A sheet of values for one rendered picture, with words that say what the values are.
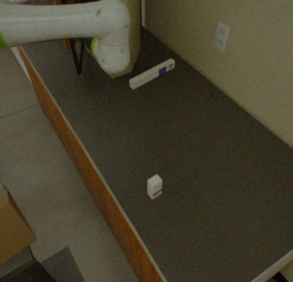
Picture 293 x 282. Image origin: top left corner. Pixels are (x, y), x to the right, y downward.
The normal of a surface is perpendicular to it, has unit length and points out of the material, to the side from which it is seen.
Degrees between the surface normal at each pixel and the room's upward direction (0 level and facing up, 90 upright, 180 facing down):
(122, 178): 0
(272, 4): 90
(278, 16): 90
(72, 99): 0
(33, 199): 0
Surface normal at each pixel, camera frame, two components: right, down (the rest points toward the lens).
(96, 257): -0.01, -0.65
